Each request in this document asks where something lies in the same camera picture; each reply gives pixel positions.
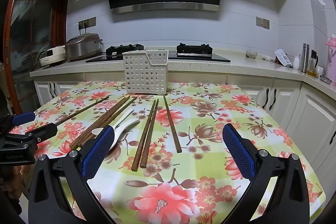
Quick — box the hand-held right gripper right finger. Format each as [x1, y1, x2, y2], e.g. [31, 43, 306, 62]
[222, 123, 311, 224]

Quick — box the brown and white paper packet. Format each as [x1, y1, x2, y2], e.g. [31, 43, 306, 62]
[274, 49, 293, 67]

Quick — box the silver brown rice cooker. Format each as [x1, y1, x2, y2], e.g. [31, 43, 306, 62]
[65, 33, 103, 60]

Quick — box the speckled stone countertop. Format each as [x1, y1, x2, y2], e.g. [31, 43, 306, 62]
[29, 49, 336, 93]

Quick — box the wooden framed glass door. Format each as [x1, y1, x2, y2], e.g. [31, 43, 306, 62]
[3, 0, 69, 114]

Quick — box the pink thermos jug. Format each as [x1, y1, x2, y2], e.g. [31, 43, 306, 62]
[325, 34, 336, 86]

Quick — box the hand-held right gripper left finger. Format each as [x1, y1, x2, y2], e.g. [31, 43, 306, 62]
[28, 126, 116, 224]

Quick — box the floral checked tablecloth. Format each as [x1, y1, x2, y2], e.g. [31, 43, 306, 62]
[20, 81, 326, 224]

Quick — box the oil bottle with black lid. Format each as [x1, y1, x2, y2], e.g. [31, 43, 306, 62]
[307, 50, 319, 77]

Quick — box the black burner pan support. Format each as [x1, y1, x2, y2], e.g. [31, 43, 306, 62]
[105, 44, 145, 55]
[176, 43, 213, 56]

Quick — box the white perforated plastic utensil basket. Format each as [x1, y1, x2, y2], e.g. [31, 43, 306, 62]
[122, 50, 169, 95]

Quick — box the black glass gas hob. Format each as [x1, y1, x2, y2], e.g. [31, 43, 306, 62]
[85, 43, 231, 64]

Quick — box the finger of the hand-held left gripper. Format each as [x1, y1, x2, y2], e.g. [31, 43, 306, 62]
[5, 123, 58, 147]
[0, 112, 36, 132]

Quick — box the beige double wall outlet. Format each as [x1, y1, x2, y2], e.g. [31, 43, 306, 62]
[78, 17, 97, 30]

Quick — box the white electric cooker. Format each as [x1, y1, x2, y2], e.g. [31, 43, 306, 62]
[39, 45, 66, 66]

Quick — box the stainless steel thermos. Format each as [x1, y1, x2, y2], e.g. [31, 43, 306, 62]
[300, 43, 310, 73]

